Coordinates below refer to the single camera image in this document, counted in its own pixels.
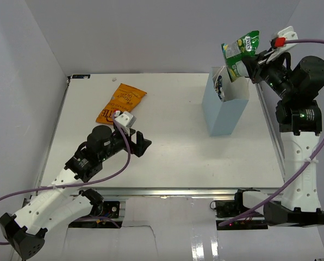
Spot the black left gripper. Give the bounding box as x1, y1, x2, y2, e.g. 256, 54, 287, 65
100, 126, 152, 161

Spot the blue cookie bag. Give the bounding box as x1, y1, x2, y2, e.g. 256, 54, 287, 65
214, 75, 225, 101

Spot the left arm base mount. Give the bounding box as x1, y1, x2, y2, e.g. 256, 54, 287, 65
79, 201, 121, 219

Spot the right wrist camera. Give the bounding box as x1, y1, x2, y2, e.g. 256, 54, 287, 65
267, 26, 298, 63

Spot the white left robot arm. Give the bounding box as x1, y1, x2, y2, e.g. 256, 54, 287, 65
0, 126, 152, 260

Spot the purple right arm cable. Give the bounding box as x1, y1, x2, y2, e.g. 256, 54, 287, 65
219, 38, 324, 227

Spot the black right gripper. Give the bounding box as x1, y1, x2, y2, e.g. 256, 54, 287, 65
243, 48, 296, 100

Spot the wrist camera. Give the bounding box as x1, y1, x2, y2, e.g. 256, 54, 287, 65
267, 26, 298, 63
114, 110, 136, 136

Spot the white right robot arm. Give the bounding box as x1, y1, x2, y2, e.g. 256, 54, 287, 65
242, 53, 324, 227

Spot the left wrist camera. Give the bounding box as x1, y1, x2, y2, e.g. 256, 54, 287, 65
114, 110, 136, 136

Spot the light blue paper bag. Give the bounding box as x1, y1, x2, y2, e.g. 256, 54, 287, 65
202, 66, 250, 136

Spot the orange potato chips bag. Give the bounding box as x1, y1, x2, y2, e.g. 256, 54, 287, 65
96, 83, 147, 125

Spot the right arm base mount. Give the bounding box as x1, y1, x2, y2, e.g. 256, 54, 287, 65
209, 200, 248, 219

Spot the black label sticker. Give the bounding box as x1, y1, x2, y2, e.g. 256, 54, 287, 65
71, 74, 91, 79

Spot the green snack bag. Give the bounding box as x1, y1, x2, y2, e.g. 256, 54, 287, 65
221, 30, 260, 82

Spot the white front cardboard panel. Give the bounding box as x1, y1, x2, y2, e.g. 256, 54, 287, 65
34, 197, 324, 260

